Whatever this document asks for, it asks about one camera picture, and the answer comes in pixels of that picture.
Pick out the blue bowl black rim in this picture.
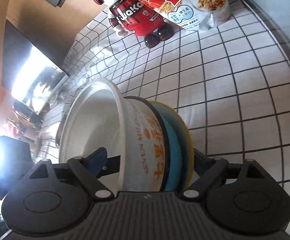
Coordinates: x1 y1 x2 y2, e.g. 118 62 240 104
125 96 194 192

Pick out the white bowl yellow rim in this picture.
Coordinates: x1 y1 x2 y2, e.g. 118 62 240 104
151 101 194 192

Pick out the white bowl orange lettering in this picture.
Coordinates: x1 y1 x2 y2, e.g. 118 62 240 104
59 79 169 192

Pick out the white grid tablecloth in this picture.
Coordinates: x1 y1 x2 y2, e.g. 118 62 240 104
37 0 290 195

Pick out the silver appliance at left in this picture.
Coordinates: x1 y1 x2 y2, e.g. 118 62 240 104
2 20 67 114

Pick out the red white robot toy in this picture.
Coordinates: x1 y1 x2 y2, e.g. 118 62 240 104
93 0 174 48

